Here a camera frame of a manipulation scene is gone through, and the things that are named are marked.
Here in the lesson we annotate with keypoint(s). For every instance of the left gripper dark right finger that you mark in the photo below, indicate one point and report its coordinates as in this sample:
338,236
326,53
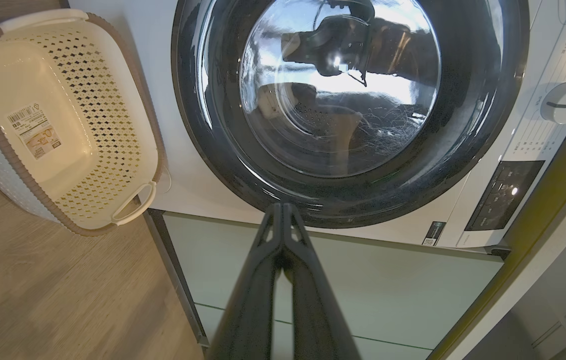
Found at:
315,310

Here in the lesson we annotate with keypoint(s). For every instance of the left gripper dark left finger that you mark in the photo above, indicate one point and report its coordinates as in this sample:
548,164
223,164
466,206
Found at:
250,310

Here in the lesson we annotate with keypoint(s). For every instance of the black-rimmed glass washer door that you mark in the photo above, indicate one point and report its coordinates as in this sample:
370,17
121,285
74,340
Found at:
473,125

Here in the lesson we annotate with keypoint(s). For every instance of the pale green cabinet door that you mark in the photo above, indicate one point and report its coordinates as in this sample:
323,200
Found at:
403,295

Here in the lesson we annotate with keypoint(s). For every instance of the white front-load washing machine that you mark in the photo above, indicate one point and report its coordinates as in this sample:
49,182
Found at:
193,180

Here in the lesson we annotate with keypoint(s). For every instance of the cream perforated laundry basket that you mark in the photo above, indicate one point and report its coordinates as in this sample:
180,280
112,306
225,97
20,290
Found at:
113,125

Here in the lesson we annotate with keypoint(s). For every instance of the printed sticker label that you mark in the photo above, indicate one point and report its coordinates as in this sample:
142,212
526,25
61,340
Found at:
35,132

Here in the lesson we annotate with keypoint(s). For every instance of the small QR code sticker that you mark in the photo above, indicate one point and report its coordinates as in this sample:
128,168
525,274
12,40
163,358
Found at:
433,233

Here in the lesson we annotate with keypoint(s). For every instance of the black control display panel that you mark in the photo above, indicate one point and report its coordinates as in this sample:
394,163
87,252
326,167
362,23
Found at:
503,197

